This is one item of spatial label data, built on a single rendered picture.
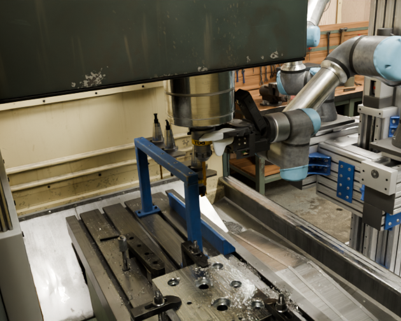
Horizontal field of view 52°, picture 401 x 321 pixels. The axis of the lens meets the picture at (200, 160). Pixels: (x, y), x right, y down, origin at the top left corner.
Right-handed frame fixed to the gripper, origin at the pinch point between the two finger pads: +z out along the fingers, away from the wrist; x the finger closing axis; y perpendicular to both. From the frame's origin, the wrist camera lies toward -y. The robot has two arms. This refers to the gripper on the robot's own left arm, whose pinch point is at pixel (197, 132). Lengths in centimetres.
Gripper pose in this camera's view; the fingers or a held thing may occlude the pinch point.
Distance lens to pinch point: 96.2
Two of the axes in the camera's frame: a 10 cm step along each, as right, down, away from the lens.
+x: -4.7, -2.8, 8.3
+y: 0.3, 9.4, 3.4
